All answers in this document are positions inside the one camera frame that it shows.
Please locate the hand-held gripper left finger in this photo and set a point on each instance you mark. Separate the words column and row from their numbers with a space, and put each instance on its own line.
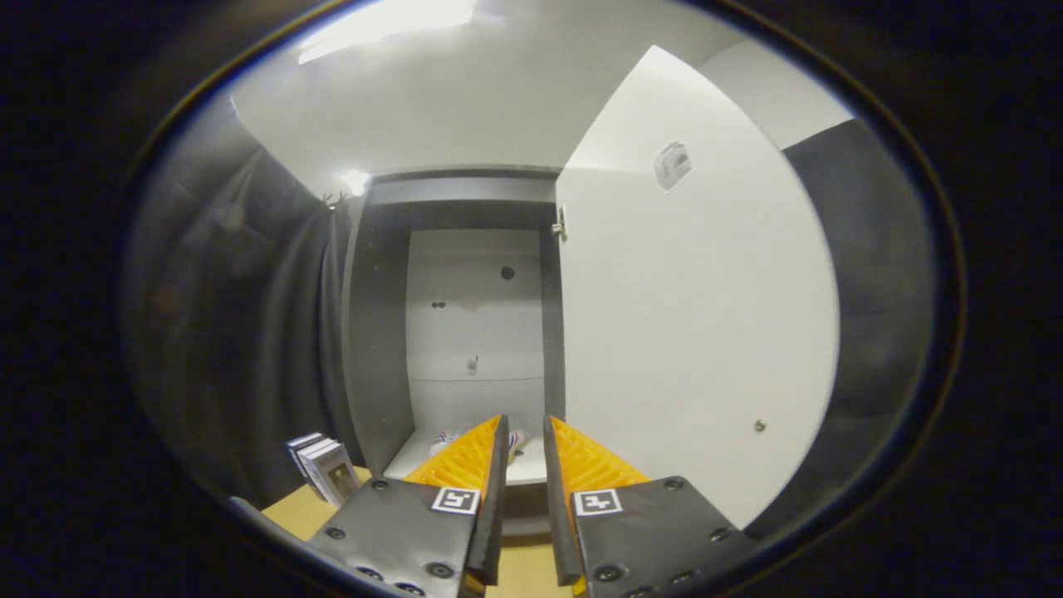
column 494, row 507

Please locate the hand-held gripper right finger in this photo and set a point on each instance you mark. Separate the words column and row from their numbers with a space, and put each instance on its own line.
column 558, row 507

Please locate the grey shoe cabinet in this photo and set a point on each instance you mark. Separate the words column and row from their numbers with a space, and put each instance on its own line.
column 374, row 332

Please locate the cabinet shelf board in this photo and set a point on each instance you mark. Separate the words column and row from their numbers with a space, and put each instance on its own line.
column 527, row 472

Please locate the metal door hinge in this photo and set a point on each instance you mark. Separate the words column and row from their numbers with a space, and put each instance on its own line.
column 560, row 224

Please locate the grey cover book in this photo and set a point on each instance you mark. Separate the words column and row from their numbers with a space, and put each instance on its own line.
column 334, row 475

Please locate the blue cover book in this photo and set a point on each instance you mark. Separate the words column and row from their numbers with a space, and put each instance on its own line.
column 297, row 446

